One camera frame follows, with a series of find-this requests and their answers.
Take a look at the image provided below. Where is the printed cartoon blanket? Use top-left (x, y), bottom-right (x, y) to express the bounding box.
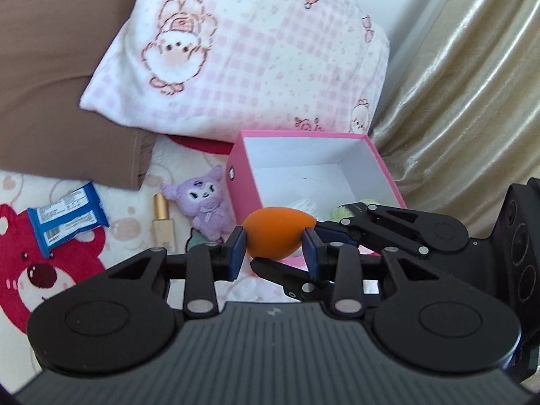
top-left (0, 134), bottom-right (296, 393)

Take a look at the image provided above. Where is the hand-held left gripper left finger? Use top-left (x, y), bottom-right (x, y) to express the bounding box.
top-left (108, 225), bottom-right (248, 319)

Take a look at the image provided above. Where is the foundation bottle with gold cap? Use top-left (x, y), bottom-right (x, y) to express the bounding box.
top-left (152, 193), bottom-right (176, 250)

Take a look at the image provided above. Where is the pink cardboard box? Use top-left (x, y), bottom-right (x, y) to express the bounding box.
top-left (227, 131), bottom-right (408, 279)

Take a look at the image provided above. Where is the gold curtain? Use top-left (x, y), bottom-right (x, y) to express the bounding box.
top-left (370, 0), bottom-right (540, 241)

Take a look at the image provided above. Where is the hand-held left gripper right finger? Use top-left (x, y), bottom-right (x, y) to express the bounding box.
top-left (301, 228), bottom-right (453, 315)

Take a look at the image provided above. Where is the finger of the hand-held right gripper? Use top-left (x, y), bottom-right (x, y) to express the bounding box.
top-left (250, 258), bottom-right (334, 303)
top-left (315, 203), bottom-right (431, 259)

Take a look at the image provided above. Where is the purple plush toy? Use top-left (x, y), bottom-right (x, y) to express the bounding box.
top-left (161, 165), bottom-right (235, 241)

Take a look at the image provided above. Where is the orange makeup sponge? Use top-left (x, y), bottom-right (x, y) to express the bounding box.
top-left (244, 207), bottom-right (317, 259)

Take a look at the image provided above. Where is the clear cotton swab box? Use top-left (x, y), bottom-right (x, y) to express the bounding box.
top-left (290, 197), bottom-right (322, 221)

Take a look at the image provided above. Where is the green yarn ball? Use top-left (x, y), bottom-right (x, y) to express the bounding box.
top-left (331, 202), bottom-right (371, 221)

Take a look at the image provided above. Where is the pink checkered cartoon pillow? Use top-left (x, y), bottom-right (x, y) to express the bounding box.
top-left (79, 0), bottom-right (391, 144)

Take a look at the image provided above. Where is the blue wet wipes packet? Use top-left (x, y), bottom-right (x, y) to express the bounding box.
top-left (27, 181), bottom-right (110, 259)

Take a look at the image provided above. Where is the brown pillow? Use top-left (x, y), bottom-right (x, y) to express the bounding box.
top-left (0, 0), bottom-right (158, 191)

